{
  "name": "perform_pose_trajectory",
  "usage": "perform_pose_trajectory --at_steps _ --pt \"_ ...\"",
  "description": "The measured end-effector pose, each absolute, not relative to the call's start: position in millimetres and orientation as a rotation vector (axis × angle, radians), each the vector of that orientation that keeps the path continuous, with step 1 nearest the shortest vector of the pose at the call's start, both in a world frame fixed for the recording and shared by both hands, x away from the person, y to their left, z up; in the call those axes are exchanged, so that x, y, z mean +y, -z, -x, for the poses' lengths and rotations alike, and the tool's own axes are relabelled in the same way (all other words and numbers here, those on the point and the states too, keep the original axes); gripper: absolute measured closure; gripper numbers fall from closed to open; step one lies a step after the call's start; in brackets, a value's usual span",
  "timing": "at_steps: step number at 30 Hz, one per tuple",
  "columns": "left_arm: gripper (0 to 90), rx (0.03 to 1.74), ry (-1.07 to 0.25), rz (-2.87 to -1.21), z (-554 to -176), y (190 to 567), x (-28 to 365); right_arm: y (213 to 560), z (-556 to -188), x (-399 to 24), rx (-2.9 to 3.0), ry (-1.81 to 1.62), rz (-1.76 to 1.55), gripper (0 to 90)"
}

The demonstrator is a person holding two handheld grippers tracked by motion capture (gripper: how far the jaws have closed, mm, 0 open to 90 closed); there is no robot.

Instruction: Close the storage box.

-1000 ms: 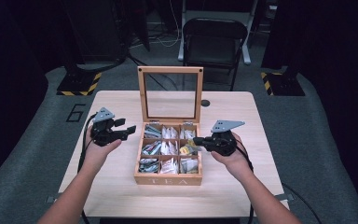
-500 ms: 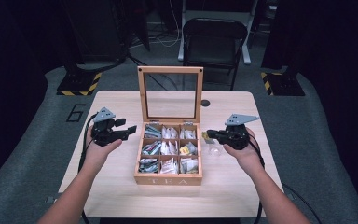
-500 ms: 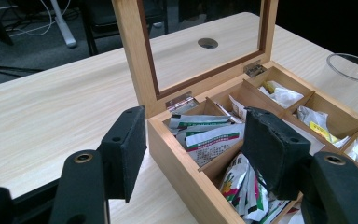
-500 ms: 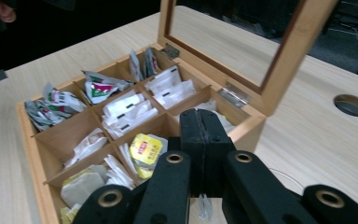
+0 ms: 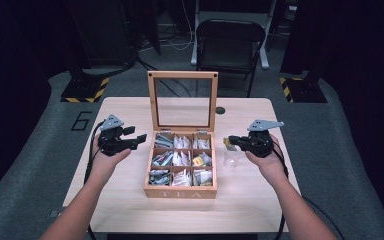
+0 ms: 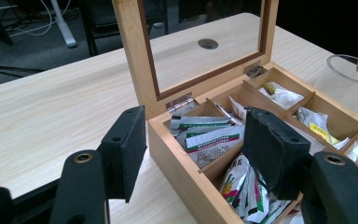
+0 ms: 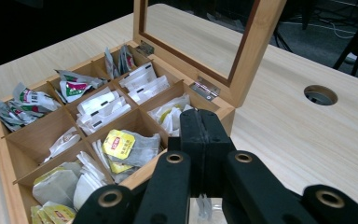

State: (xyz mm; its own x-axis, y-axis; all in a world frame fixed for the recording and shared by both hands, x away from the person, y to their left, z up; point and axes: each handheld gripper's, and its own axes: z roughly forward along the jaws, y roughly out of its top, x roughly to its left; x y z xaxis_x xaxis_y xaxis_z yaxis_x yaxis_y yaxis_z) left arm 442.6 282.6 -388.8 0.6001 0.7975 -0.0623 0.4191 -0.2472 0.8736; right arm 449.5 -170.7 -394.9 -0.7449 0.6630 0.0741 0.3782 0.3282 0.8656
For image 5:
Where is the person's right hand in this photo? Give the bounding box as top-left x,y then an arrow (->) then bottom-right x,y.
245,133 -> 290,183

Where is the white floor cable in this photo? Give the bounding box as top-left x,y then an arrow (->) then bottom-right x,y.
139,0 -> 195,53

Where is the black floor cable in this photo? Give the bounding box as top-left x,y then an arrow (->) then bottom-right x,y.
135,55 -> 192,98

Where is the clear plastic cup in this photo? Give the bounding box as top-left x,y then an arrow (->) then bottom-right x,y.
222,146 -> 246,168

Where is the yellow tea bag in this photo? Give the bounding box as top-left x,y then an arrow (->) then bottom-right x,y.
222,136 -> 238,152

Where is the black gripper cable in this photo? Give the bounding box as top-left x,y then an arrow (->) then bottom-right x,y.
270,138 -> 347,240
83,120 -> 106,240

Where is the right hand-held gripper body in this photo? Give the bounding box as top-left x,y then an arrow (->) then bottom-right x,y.
243,119 -> 285,159

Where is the wooden tea box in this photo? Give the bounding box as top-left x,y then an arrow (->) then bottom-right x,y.
143,70 -> 220,200

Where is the assorted tea bags group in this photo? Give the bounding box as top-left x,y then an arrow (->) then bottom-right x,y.
148,132 -> 214,188

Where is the black folding chair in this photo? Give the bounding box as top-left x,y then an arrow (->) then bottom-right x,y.
194,18 -> 267,99

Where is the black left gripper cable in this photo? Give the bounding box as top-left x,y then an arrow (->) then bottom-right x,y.
83,120 -> 106,240

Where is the person's left hand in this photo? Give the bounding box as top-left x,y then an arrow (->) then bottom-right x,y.
90,133 -> 132,179

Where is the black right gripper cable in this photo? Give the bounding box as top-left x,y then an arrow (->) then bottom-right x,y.
270,138 -> 347,240

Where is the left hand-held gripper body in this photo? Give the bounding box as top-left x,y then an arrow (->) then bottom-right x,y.
96,114 -> 129,157

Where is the striped black stand base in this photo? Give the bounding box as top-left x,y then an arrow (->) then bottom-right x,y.
60,75 -> 110,104
278,76 -> 328,104

